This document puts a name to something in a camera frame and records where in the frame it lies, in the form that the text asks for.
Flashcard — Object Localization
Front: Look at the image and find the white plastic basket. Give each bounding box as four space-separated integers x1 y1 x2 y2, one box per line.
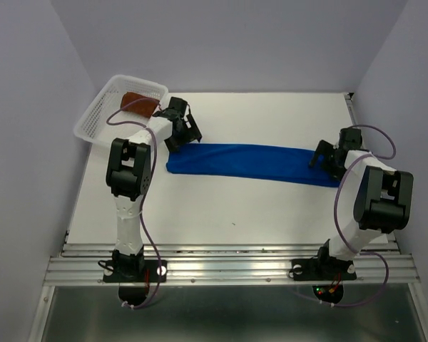
73 75 168 147

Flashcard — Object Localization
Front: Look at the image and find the brown towel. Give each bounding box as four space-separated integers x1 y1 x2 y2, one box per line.
120 92 161 119

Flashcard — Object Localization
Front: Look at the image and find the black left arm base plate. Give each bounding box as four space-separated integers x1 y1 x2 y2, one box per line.
98 259 167 284

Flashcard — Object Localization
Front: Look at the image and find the aluminium rail frame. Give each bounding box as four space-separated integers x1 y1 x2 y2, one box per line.
28 91 428 342

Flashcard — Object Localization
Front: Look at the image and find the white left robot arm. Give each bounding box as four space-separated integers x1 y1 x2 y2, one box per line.
100 93 202 281

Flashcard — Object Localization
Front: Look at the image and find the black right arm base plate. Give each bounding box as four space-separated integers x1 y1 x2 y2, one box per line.
288 258 357 281

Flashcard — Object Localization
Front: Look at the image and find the blue towel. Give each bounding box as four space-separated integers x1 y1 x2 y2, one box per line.
166 143 340 188

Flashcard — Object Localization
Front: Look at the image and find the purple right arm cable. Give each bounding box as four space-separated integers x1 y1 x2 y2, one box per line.
294 124 397 308

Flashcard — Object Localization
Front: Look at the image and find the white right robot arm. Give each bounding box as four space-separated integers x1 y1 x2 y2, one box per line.
297 125 414 280

